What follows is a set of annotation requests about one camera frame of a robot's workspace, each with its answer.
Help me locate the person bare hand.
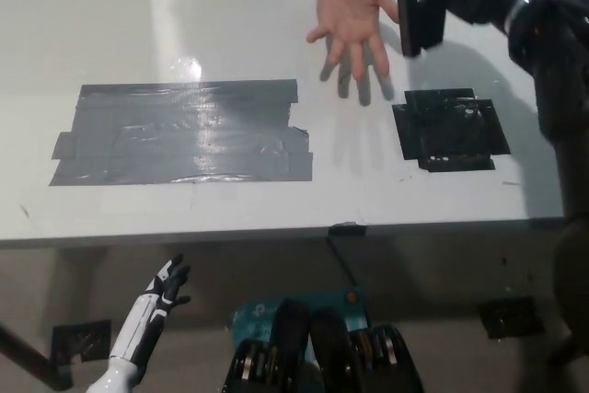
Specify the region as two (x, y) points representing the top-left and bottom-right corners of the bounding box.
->
(306, 0), (401, 82)

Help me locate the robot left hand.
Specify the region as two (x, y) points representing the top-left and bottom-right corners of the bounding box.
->
(109, 252), (192, 378)

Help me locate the black metal desk leg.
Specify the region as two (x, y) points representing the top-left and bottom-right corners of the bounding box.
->
(0, 321), (75, 392)

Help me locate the black tape floor mark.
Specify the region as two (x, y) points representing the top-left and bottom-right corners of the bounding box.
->
(478, 295), (548, 340)
(51, 318), (113, 364)

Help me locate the black tape square patch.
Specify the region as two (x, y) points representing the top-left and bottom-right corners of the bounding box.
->
(391, 87), (511, 174)

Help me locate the small black tape strip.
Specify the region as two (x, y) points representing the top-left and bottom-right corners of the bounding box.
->
(329, 222), (368, 236)

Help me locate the grey duct tape patch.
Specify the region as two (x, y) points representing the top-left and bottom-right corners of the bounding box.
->
(48, 78), (315, 188)

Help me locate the thin black cable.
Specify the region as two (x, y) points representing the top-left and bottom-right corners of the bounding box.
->
(325, 234), (360, 291)

